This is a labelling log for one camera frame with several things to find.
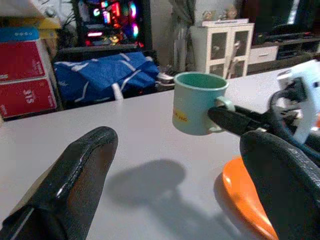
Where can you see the white glass-door cabinet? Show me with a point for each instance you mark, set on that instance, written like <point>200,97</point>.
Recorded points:
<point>225,47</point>

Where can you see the blue cloth with white pattern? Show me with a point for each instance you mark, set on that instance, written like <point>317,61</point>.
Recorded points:
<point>105,75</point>

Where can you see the dark television stand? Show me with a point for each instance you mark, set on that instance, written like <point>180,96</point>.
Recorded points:
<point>295,47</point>

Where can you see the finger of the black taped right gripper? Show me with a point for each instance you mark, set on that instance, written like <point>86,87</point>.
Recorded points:
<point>227,120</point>

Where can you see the teal enamel mug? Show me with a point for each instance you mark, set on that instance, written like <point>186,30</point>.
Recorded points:
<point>192,107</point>

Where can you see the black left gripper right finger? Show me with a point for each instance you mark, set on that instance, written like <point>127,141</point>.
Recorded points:
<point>287,190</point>

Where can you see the orange plate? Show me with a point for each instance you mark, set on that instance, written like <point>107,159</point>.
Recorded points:
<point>245,195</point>

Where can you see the white chair back post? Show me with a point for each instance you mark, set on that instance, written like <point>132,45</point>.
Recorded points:
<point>117,92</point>

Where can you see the blue flat box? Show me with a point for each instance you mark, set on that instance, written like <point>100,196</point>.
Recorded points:
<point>17,33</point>

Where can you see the grey curtain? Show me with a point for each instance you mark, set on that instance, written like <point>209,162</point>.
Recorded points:
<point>181,32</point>

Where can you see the red cardboard box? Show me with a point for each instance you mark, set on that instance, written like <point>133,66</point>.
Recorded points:
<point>25,98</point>
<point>20,60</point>

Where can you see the white drawer unit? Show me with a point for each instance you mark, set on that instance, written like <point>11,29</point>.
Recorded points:
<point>263,55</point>

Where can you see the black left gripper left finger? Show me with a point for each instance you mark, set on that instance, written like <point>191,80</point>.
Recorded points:
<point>75,175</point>

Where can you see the computer case with coloured lights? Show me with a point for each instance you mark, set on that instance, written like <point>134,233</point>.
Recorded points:
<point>112,22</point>

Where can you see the finger of the black slim right gripper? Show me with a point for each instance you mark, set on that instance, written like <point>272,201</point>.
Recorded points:
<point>252,114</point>

